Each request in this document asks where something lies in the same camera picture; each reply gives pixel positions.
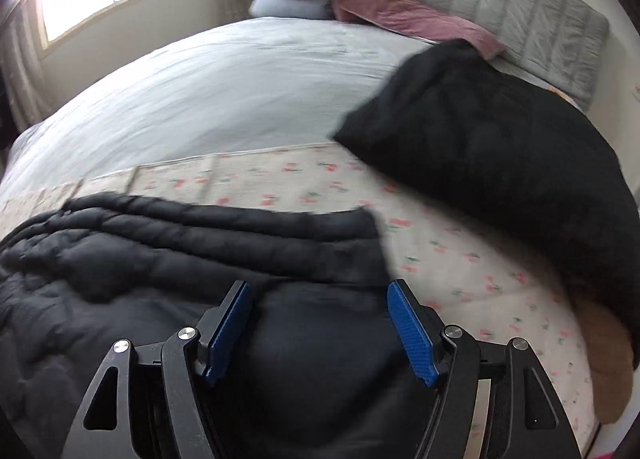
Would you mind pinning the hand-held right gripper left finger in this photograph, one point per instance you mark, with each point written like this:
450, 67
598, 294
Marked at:
230, 334

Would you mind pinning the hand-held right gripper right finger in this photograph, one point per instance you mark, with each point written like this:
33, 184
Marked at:
411, 334

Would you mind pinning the black puffer jacket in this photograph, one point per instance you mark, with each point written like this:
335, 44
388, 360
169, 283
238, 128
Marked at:
125, 249

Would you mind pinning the cherry print bed sheet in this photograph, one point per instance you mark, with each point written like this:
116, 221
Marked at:
450, 264

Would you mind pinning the black quilted coat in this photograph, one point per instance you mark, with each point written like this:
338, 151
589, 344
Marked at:
500, 164

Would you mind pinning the brown garment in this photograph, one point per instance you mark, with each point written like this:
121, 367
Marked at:
607, 359

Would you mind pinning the pale grey duvet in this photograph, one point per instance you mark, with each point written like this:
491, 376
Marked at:
225, 84

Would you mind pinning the pink velvet blanket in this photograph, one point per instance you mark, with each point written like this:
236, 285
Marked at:
395, 9

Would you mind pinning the light blue pillow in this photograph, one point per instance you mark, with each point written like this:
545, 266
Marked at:
290, 8

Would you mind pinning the sheer patterned curtain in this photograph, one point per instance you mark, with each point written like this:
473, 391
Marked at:
22, 69

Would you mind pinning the grey padded headboard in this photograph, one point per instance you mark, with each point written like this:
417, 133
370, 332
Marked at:
525, 4

